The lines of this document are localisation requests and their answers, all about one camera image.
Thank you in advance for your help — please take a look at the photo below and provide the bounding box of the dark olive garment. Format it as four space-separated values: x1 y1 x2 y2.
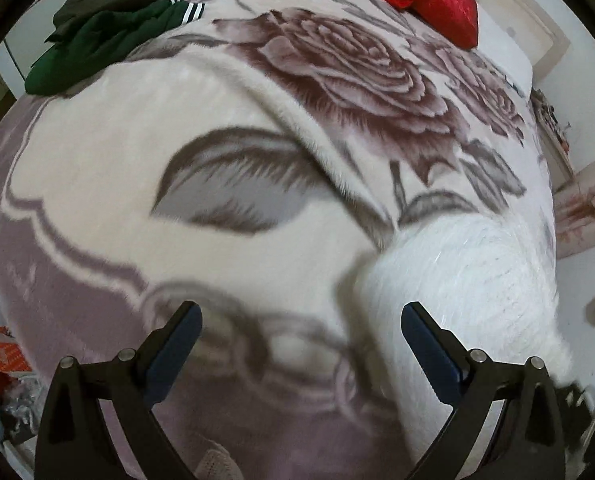
44 0 172 43

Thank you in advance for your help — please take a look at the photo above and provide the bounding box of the white fluffy cardigan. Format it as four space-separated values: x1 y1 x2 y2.
353 212 578 403

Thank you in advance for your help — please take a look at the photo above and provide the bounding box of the floral rose blanket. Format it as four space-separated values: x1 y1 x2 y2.
0 0 561 480

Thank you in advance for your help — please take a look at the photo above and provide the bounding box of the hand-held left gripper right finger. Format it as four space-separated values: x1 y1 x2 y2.
400 302 567 480

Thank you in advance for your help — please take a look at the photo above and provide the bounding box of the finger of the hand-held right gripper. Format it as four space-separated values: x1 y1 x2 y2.
557 381 595 428

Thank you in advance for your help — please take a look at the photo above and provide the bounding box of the white pillow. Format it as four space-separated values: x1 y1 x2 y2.
470 0 534 96

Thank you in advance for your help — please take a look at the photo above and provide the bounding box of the pink floral curtain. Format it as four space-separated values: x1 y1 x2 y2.
551 152 595 261

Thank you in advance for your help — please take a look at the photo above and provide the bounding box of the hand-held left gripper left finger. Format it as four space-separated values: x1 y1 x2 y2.
34 301 204 480

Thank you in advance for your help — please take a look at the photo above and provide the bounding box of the green striped-cuff garment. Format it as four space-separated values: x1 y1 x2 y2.
25 0 206 96

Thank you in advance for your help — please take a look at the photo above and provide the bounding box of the white nightstand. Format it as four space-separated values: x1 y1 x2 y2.
529 87 575 188

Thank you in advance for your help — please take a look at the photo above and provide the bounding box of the beige bed headboard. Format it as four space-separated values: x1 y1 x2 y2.
497 0 574 63

